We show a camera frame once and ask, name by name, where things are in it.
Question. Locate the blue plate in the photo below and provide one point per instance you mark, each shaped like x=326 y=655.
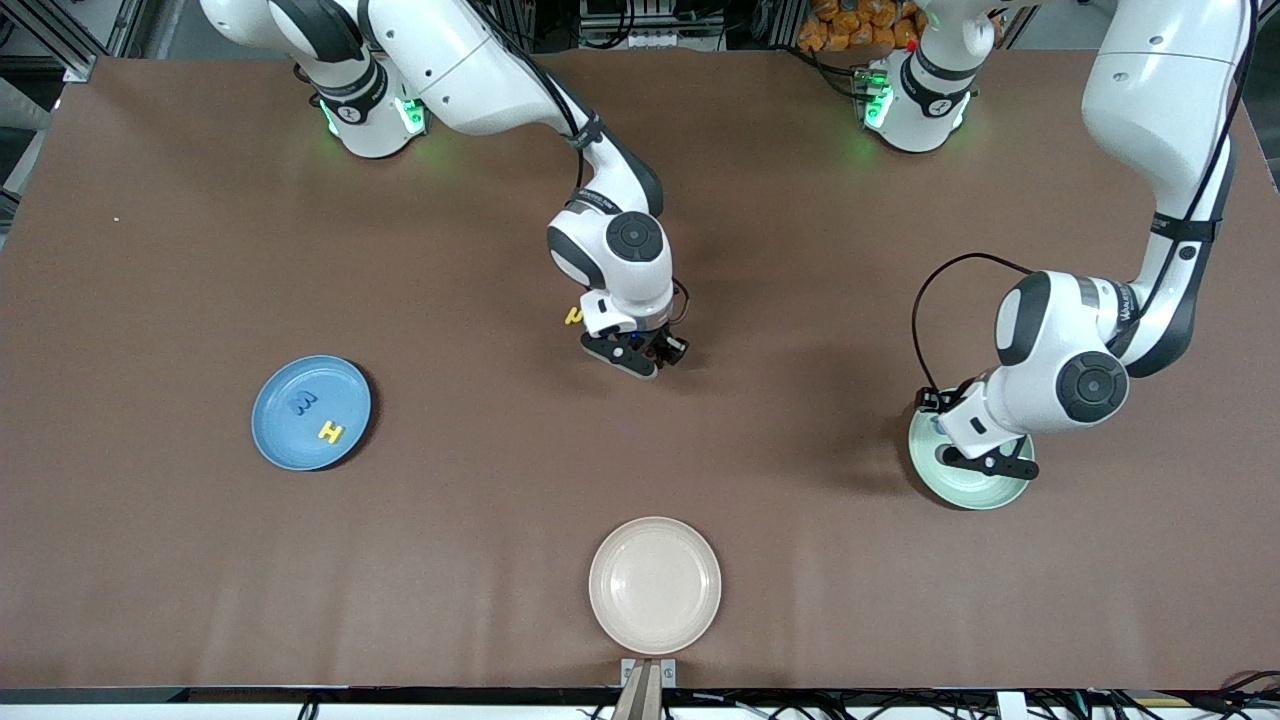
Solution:
x=290 y=440

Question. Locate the brown table cover mat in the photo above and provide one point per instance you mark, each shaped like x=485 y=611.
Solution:
x=800 y=560

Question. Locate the yellow foam letter H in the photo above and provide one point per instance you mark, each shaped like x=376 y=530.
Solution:
x=331 y=432

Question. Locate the dark blue foam letter M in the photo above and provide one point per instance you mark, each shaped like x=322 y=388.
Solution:
x=303 y=404

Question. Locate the pile of orange objects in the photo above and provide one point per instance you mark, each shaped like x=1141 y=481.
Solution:
x=840 y=30

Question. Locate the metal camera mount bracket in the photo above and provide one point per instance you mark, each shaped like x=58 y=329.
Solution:
x=668 y=672

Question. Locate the beige plate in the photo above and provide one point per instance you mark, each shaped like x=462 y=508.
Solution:
x=655 y=585

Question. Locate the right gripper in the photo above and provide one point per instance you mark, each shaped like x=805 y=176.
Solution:
x=664 y=346

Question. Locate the green plate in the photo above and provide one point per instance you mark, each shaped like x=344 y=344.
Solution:
x=975 y=495

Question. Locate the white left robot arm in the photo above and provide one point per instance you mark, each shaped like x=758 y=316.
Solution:
x=1050 y=320

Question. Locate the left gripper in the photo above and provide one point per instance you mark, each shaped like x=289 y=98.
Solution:
x=931 y=402

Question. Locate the aluminium frame post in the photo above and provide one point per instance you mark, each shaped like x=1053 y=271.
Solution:
x=82 y=68

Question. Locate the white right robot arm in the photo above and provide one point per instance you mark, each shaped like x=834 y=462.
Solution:
x=450 y=60

